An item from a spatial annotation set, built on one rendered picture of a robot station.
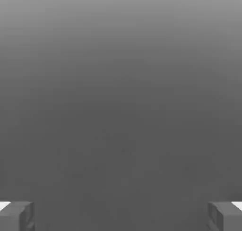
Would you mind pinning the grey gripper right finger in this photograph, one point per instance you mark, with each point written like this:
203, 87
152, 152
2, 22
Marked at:
225, 215

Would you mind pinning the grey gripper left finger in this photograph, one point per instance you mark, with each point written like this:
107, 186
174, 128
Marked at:
17, 215

